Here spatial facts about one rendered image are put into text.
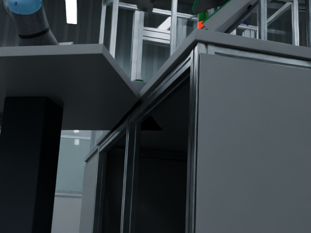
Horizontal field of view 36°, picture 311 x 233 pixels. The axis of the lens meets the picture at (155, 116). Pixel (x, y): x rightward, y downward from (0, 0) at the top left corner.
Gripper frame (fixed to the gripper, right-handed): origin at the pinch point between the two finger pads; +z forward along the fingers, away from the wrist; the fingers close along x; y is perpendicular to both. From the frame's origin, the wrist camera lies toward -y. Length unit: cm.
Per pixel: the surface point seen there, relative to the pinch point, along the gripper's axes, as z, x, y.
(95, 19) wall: -374, -797, -70
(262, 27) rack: 22, 48, -23
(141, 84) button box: 28.6, -3.0, 1.1
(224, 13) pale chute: 17.5, 43.6, -13.0
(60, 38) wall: -321, -805, 0
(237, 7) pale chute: 15.1, 44.3, -17.0
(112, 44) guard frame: -22, -87, 0
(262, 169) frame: 70, 70, -12
